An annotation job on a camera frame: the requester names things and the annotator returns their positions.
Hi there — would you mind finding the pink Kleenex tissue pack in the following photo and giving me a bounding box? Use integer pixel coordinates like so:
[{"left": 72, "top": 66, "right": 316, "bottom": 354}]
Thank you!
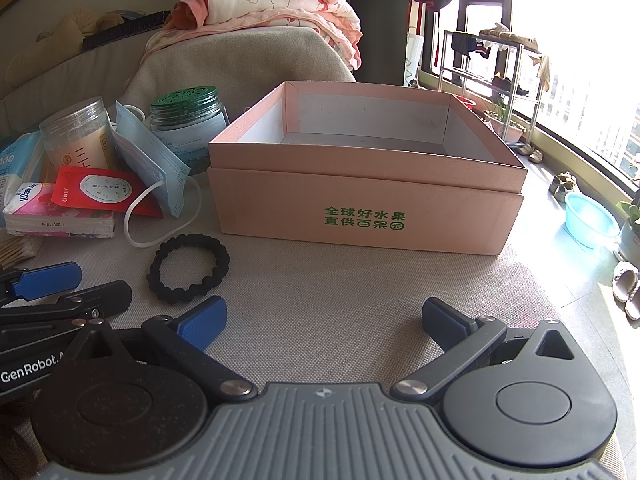
[{"left": 2, "top": 182, "right": 115, "bottom": 238}]

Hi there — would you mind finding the pink folded blankets pile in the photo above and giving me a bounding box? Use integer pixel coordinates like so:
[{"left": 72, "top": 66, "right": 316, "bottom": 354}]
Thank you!
[{"left": 143, "top": 0, "right": 362, "bottom": 70}]

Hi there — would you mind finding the blue tissue pack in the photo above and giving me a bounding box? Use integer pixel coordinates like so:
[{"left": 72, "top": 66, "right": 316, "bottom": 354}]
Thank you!
[{"left": 0, "top": 131, "right": 44, "bottom": 210}]

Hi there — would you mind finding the black braided hair tie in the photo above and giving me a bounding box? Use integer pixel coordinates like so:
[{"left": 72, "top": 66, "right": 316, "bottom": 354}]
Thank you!
[{"left": 145, "top": 237, "right": 232, "bottom": 306}]

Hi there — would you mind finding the metal shoe rack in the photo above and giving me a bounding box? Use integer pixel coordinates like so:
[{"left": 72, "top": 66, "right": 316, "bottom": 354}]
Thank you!
[{"left": 437, "top": 30, "right": 549, "bottom": 148}]

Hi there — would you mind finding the black flat case on sofa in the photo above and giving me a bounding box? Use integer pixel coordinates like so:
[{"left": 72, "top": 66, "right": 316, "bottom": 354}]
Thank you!
[{"left": 82, "top": 11, "right": 170, "bottom": 51}]

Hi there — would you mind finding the green lid glass jar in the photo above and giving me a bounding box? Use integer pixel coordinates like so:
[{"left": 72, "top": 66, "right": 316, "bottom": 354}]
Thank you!
[{"left": 149, "top": 86, "right": 230, "bottom": 174}]

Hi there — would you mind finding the pink cardboard box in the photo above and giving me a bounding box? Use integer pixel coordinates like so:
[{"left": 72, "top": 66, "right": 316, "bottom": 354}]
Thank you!
[{"left": 208, "top": 81, "right": 526, "bottom": 256}]

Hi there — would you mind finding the cotton swab pack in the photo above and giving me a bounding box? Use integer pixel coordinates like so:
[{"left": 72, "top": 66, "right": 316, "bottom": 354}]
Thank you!
[{"left": 0, "top": 233, "right": 43, "bottom": 269}]

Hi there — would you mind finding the clear plastic jar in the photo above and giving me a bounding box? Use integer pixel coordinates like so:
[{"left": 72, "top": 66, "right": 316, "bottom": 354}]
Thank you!
[{"left": 39, "top": 96, "right": 115, "bottom": 170}]

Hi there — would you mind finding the red sachet packet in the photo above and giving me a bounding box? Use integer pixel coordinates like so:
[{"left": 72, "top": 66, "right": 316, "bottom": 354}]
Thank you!
[{"left": 51, "top": 166, "right": 148, "bottom": 212}]

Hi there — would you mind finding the blue surgical face mask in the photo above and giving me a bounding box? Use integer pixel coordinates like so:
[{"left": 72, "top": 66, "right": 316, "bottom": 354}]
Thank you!
[{"left": 112, "top": 102, "right": 203, "bottom": 248}]

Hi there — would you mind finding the beige cushion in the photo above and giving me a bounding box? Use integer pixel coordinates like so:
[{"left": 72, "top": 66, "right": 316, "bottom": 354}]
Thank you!
[{"left": 118, "top": 27, "right": 355, "bottom": 119}]

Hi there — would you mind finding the blue plastic basin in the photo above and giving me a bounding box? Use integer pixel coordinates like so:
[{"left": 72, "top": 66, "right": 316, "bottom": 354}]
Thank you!
[{"left": 565, "top": 192, "right": 620, "bottom": 249}]

